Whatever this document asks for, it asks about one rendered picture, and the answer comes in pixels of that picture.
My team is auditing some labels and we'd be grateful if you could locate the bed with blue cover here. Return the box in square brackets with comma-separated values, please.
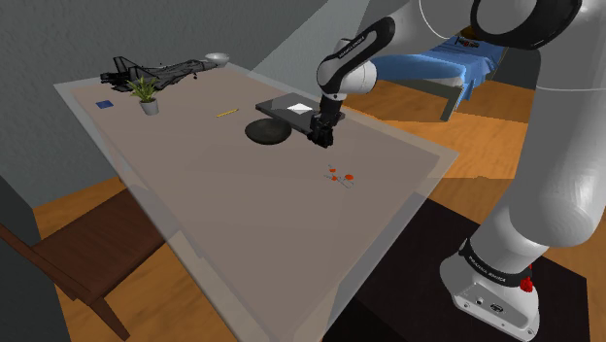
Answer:
[370, 25, 509, 122]

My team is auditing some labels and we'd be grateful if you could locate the white bowl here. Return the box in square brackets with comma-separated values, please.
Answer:
[204, 51, 231, 68]

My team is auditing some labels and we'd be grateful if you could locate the dark model jet plane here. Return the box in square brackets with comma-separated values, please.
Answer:
[99, 55, 221, 93]

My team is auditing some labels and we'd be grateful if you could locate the black bowl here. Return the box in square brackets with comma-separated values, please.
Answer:
[244, 118, 292, 146]

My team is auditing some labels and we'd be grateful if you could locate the brown wooden chair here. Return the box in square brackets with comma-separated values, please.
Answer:
[0, 188, 167, 342]

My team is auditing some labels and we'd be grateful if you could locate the black laptop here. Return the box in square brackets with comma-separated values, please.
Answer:
[255, 92, 347, 134]

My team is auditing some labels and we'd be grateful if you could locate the potted green plant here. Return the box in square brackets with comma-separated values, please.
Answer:
[126, 75, 161, 117]

